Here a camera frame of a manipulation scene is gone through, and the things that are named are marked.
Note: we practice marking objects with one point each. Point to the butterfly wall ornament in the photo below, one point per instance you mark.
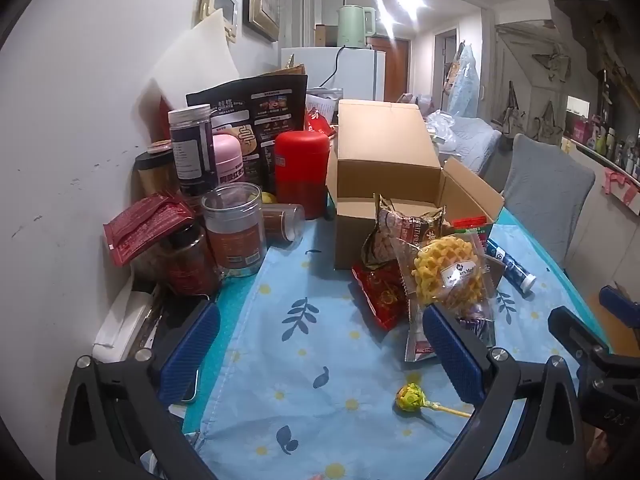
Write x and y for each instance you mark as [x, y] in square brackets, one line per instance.
[550, 60]

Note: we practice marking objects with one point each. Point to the red foil packet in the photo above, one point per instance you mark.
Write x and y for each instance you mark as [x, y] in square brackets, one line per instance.
[317, 122]

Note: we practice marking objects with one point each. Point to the pale green electric kettle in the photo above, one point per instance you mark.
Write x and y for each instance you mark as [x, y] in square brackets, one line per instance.
[352, 25]

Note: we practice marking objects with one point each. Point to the clear waffle packet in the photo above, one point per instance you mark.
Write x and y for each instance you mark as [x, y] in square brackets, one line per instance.
[445, 270]

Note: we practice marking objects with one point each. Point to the red and green snack packet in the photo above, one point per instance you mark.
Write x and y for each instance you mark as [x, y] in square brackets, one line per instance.
[470, 223]

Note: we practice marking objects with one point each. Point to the red gold-print snack packet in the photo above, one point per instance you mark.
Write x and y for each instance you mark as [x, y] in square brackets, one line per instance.
[380, 295]

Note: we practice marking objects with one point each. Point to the white fridge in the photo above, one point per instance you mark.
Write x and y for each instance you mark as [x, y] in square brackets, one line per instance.
[360, 70]

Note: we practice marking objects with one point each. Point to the row of bottles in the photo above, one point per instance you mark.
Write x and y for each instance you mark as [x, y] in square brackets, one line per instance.
[610, 142]

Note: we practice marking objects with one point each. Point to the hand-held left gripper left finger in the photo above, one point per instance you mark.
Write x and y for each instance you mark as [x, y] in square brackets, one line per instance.
[192, 345]

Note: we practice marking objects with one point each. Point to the grey covered sofa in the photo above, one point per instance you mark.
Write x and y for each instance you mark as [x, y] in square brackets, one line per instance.
[475, 140]

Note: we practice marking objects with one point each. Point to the small brown jar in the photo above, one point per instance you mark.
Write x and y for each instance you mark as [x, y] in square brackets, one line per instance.
[282, 222]

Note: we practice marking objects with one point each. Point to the yellow-green wrapped lollipop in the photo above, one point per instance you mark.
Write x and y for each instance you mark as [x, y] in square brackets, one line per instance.
[411, 397]

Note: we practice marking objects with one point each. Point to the pink bottle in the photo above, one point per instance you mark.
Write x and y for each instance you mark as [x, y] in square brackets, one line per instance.
[227, 157]

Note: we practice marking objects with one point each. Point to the white foam board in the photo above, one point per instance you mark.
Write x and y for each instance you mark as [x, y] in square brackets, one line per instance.
[200, 55]

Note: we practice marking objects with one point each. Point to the clear plastic bag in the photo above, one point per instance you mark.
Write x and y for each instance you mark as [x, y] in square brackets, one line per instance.
[442, 127]

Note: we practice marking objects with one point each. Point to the dark red sachet packet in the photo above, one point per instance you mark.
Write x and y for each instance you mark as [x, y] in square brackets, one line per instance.
[140, 225]

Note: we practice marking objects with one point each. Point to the red canister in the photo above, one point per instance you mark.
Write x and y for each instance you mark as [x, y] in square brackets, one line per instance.
[300, 170]

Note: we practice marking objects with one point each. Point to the blue floral tablecloth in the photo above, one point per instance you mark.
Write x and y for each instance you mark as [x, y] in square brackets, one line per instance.
[310, 350]

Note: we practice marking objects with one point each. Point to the blue tube with white cap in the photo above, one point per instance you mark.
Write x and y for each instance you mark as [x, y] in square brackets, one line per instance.
[510, 265]

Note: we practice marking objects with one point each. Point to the white flat box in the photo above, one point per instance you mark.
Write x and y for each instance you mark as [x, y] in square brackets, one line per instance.
[122, 320]

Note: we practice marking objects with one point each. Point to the jar with dark red contents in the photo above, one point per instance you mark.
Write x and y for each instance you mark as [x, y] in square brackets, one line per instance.
[187, 265]

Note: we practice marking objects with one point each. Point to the large black food bag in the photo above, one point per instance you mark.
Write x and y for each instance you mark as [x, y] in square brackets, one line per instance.
[270, 105]

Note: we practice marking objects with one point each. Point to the dark jar with white lid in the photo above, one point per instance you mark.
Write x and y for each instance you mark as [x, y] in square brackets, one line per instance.
[190, 150]

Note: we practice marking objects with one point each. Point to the hanging pale blue plastic bag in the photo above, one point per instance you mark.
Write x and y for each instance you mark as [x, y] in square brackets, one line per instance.
[465, 80]

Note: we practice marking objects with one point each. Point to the brown jar with black lid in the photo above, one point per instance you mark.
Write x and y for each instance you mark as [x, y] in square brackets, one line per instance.
[155, 175]

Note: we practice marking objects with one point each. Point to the silver snack packet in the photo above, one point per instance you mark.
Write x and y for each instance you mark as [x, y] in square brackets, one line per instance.
[417, 332]

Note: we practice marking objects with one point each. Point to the gift box with pink ribbon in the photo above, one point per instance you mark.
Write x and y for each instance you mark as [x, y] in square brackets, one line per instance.
[620, 185]

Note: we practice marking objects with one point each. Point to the white wall screen panel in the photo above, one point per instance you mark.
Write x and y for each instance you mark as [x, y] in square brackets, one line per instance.
[220, 0]

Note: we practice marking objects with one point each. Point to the purple wrapped candy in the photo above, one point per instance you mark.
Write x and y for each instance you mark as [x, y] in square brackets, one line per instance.
[472, 322]

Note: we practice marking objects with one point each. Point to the hanging canvas tote bag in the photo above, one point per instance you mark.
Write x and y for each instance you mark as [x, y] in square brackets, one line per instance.
[549, 122]
[511, 105]

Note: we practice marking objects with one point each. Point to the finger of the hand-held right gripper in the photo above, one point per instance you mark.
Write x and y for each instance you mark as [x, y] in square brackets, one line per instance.
[572, 330]
[620, 305]

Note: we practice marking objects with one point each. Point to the brown printed snack packet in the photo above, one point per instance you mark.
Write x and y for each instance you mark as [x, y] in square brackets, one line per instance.
[390, 232]

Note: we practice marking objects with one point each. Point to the clear jar with orange label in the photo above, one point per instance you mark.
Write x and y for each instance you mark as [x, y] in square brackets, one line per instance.
[235, 240]

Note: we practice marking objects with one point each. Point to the plastic bag with dark items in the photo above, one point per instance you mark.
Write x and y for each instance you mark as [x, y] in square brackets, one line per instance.
[415, 102]

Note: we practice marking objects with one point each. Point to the grey covered chair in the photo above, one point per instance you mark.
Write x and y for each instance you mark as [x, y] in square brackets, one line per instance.
[545, 185]

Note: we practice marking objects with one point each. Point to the wooden door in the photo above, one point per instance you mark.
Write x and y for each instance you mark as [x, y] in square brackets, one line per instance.
[397, 70]

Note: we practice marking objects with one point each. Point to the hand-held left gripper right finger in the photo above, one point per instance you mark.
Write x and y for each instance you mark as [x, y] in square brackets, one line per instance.
[452, 355]

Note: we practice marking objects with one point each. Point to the brown cardboard box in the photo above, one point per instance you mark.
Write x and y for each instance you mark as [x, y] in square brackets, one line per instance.
[380, 150]

